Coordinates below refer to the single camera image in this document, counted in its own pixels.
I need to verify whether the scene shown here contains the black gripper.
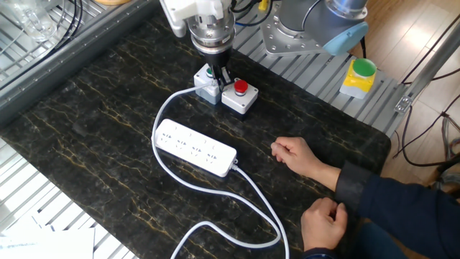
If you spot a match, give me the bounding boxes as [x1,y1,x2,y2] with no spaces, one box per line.
[199,48,233,87]

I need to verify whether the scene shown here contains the white power cord with plug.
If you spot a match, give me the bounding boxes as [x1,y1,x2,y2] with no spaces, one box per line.
[150,79,290,259]

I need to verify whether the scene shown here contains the white power strip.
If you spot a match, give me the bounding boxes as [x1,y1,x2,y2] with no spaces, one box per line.
[153,118,239,178]

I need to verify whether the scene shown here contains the person left forearm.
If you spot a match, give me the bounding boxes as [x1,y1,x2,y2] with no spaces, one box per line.
[301,246,342,259]

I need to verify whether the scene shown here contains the person right forearm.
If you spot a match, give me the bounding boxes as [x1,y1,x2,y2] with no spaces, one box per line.
[316,161,460,259]

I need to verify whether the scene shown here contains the person right hand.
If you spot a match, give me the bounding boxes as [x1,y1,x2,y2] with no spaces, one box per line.
[270,136,328,180]

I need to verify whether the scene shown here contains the person left hand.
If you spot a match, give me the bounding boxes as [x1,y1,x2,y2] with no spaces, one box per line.
[300,196,349,252]

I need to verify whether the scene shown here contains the grey box green push button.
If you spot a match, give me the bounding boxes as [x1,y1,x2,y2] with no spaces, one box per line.
[193,63,231,106]

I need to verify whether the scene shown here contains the grey box red push button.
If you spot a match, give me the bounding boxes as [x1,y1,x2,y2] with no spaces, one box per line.
[221,77,259,115]

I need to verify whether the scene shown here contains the black marble pattern slab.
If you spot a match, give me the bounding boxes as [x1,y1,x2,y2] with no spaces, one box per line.
[0,6,392,259]

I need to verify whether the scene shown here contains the yellow box large green button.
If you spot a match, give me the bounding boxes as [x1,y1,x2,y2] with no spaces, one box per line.
[339,57,378,101]

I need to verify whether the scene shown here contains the grey aluminium beam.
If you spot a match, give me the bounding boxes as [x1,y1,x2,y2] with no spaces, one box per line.
[0,0,162,129]

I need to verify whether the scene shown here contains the clear plastic container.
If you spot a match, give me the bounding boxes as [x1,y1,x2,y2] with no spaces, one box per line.
[0,0,58,43]

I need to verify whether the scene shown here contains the blue trousers leg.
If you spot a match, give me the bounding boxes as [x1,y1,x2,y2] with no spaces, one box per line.
[354,222,407,259]

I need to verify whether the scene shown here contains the white paper sheets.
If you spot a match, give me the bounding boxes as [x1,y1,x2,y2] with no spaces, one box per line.
[0,212,96,259]

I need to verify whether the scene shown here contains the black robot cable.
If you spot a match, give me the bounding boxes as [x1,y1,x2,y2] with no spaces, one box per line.
[229,0,275,28]

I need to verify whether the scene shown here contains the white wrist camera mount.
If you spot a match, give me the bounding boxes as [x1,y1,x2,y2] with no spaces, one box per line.
[159,0,231,39]

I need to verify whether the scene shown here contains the black cable bundle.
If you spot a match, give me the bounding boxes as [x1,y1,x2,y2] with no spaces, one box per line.
[42,0,84,55]

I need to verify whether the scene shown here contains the thin black cable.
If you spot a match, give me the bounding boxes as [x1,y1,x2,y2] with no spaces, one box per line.
[391,93,460,168]

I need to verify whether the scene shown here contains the aluminium frame pole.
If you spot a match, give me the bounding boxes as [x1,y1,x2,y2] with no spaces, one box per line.
[393,21,460,115]

